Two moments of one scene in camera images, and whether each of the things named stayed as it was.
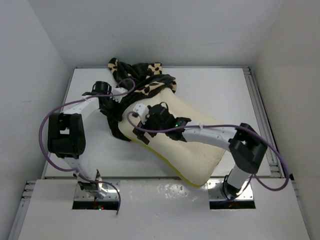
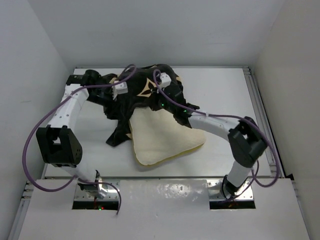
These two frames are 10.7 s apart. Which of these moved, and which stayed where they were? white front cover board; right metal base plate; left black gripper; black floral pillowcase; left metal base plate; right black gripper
Moved: left black gripper; black floral pillowcase; right black gripper
Stayed: left metal base plate; white front cover board; right metal base plate
